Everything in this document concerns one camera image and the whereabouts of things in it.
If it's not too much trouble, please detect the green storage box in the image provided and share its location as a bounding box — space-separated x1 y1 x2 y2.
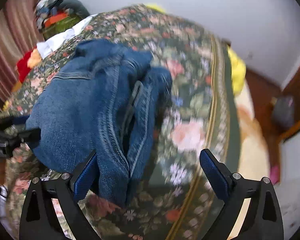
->
42 15 82 40

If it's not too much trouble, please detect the yellow blanket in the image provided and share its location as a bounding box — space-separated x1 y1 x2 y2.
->
227 46 246 96

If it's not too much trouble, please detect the white shirt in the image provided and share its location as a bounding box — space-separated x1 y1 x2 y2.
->
36 14 97 59

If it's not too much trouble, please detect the grey backpack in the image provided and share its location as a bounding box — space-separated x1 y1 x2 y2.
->
271 95 295 129

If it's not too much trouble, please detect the clutter pile of clothes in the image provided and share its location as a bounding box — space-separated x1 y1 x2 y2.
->
35 0 64 30

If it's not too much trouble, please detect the blue denim jacket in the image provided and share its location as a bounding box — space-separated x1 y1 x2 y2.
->
26 39 172 207

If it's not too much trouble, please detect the striped red curtain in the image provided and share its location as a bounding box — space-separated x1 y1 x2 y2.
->
0 0 44 102

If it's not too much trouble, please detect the red plush toy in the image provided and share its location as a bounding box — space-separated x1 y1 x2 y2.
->
16 47 42 83

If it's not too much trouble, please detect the orange box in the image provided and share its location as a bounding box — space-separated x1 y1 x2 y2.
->
44 12 68 28

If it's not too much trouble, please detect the grey neck pillow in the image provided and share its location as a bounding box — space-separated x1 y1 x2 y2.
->
58 0 90 18

